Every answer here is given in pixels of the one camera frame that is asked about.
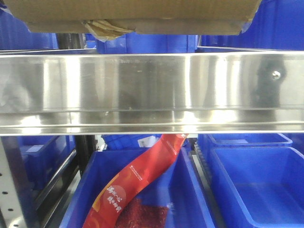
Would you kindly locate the blue bin lower left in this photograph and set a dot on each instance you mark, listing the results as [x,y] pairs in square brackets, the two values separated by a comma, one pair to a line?
[42,156]

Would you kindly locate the stainless steel shelf rail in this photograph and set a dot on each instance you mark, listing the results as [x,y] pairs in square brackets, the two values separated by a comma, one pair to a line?
[83,92]

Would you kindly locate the blue bin with snack bag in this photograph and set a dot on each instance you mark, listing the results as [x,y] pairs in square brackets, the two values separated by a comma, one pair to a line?
[177,189]

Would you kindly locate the brown cardboard box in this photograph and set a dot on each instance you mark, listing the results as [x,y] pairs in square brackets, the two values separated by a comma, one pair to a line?
[112,18]

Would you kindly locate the blue bin behind rail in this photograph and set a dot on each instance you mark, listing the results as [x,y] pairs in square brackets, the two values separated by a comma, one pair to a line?
[134,43]

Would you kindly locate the empty blue bin right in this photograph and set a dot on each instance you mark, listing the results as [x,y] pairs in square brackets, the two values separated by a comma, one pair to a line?
[259,187]

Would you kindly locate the red snack bag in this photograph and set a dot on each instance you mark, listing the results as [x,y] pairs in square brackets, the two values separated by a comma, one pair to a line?
[132,179]

